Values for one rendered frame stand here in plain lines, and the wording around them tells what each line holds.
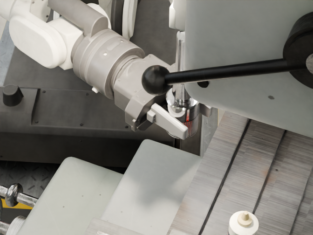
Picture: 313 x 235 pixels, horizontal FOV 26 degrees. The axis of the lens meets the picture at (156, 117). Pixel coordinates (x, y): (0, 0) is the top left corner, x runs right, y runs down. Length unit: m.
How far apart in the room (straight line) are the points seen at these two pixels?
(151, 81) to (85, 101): 1.06
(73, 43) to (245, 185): 0.35
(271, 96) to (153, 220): 0.53
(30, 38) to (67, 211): 0.39
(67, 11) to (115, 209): 0.35
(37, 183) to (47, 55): 0.81
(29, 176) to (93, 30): 0.87
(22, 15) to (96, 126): 0.64
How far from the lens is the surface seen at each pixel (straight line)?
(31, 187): 1.79
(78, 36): 1.02
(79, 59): 1.00
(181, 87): 0.90
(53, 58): 1.02
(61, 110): 1.68
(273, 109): 0.67
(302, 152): 1.15
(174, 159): 1.21
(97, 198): 1.31
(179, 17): 0.74
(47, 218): 1.30
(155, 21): 1.93
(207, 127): 1.88
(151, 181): 1.18
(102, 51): 0.98
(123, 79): 0.96
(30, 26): 1.04
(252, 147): 1.14
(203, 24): 0.62
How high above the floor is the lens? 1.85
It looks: 49 degrees down
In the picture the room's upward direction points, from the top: straight up
